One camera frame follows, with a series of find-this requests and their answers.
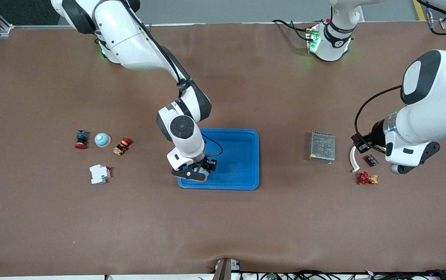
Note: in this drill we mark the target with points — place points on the white circuit breaker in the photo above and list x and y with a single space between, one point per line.
100 174

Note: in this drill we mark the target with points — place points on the short dark brown capacitor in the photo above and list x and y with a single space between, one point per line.
371 160

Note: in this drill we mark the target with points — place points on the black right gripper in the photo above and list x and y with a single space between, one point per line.
203 163

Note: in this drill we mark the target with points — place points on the white curved plastic bracket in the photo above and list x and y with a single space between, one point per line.
353 161

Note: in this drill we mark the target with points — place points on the brass valve red handwheel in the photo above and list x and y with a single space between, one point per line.
363 178

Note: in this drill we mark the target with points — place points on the metal table clamp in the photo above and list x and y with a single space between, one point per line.
224 270

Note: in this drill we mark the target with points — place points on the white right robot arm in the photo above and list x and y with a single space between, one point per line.
129 42

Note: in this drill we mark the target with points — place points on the red push button blue body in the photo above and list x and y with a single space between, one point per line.
81 139

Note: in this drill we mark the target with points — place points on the orange emergency stop button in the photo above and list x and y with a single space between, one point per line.
122 146

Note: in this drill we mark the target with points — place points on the blue plastic tray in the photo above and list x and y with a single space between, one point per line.
238 163

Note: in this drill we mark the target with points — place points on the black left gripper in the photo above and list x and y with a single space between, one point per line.
375 133

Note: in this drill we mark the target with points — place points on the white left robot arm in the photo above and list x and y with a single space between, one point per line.
432 109

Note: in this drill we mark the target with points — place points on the metal mesh power supply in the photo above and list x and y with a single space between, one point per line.
322 147

